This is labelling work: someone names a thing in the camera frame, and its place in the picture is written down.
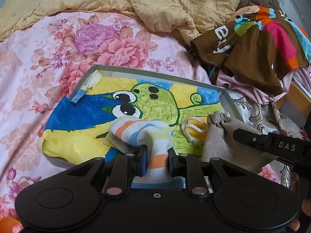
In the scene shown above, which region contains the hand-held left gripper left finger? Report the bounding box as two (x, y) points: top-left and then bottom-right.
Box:
(65, 146), (148, 196)

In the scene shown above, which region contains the lilac garment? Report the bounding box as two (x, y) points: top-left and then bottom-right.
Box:
(209, 65), (311, 103)

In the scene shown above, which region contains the white air conditioner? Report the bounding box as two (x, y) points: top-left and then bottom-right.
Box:
(271, 0), (311, 30)

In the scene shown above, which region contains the grey shallow box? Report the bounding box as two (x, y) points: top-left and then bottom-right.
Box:
(47, 64), (244, 168)

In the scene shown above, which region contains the yellow pouch with white cord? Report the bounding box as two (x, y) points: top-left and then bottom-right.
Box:
(181, 116), (210, 144)

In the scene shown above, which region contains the cartoon printed yellow blue cloth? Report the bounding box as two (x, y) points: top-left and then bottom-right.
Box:
(40, 71), (224, 166)

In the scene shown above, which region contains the grey drawstring pouch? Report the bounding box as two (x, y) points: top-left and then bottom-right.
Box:
(201, 112), (278, 173)

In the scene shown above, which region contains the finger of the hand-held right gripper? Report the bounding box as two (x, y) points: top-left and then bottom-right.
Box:
(233, 128), (277, 154)

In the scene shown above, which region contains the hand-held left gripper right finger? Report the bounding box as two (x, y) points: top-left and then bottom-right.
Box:
(167, 148), (246, 196)

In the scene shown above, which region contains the brown multicoloured printed garment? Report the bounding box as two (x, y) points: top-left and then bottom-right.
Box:
(190, 5), (311, 98)

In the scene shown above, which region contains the beige dotted quilt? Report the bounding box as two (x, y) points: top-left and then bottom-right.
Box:
(0, 0), (251, 42)

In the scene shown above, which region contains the striped white sock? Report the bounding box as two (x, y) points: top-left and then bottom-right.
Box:
(109, 118), (185, 190)

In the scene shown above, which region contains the pink floral bedsheet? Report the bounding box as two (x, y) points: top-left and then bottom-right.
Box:
(0, 11), (280, 233)

